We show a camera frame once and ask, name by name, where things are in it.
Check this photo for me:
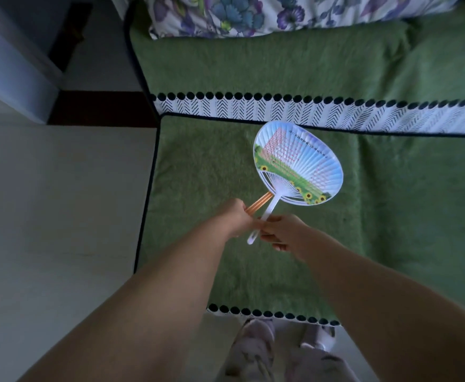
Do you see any person's leg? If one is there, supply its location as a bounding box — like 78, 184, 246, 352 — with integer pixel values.
216, 318, 277, 382
283, 323, 360, 382

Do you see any white cabinet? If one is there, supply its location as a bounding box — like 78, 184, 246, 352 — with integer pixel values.
0, 0, 64, 124

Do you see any floral patterned pillow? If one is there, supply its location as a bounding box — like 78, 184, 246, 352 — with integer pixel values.
143, 0, 464, 39

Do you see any person's left forearm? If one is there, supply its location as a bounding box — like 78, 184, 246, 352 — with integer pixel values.
18, 219, 233, 382

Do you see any green sofa cover herringbone trim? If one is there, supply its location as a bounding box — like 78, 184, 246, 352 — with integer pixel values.
124, 0, 465, 136

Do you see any green sofa cover dark piping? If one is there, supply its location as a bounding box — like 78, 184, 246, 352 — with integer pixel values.
134, 113, 465, 327

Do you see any printed white plastic hand fan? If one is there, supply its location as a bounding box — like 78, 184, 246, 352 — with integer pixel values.
247, 121, 344, 246

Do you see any person's right leg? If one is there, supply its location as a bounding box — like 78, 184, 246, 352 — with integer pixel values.
283, 323, 360, 382

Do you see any white sock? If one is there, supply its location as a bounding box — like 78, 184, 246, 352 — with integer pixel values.
300, 324, 336, 353

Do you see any orange stick handle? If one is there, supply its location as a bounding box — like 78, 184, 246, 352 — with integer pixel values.
245, 192, 274, 216

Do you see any person's left hand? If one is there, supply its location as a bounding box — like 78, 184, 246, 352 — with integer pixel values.
215, 198, 266, 240

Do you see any person's right forearm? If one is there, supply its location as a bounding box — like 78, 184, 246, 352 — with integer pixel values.
296, 230, 465, 382

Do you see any person's left leg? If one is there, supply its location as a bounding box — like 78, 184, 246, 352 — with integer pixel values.
216, 318, 277, 382

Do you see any person's right hand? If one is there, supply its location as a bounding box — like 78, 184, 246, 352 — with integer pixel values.
259, 214, 316, 262

